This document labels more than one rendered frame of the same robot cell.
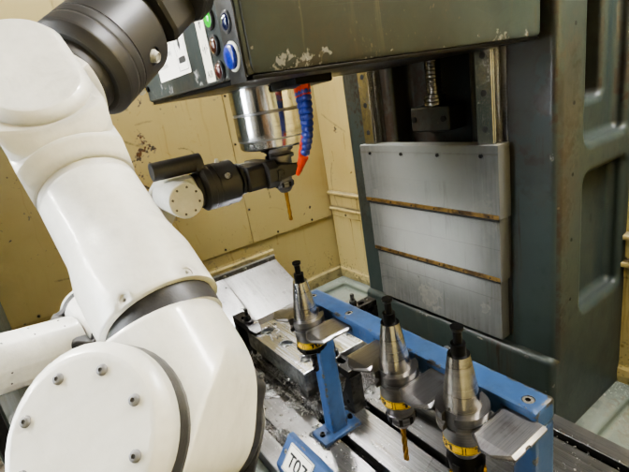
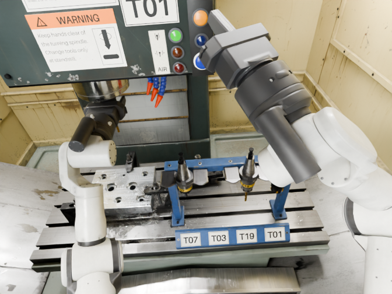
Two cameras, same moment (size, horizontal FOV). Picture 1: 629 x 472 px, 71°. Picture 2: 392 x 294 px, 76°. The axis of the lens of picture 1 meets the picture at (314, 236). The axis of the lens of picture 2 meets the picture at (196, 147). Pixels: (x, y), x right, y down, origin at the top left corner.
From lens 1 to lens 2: 0.66 m
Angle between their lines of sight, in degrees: 53
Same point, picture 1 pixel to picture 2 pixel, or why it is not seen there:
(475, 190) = (172, 79)
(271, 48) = not seen: hidden behind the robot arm
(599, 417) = (213, 150)
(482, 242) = (177, 102)
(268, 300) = (17, 189)
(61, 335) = (107, 286)
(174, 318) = not seen: outside the picture
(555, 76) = not seen: hidden behind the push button
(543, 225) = (202, 87)
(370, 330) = (220, 164)
